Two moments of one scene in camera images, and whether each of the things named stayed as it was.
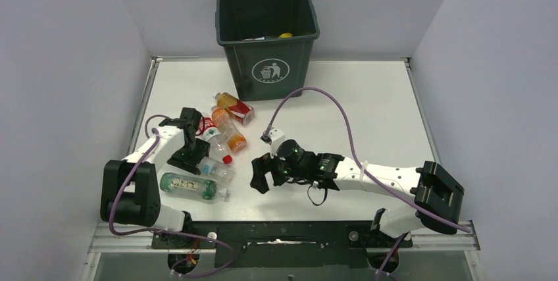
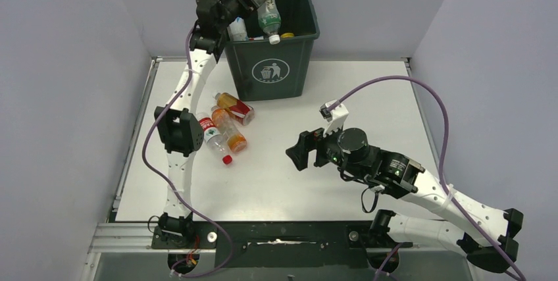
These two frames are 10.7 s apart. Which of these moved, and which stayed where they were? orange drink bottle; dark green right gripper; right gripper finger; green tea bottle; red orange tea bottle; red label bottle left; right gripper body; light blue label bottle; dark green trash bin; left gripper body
Moved: right gripper body; right gripper finger; left gripper body; green tea bottle; light blue label bottle
Stayed: red orange tea bottle; dark green right gripper; red label bottle left; orange drink bottle; dark green trash bin
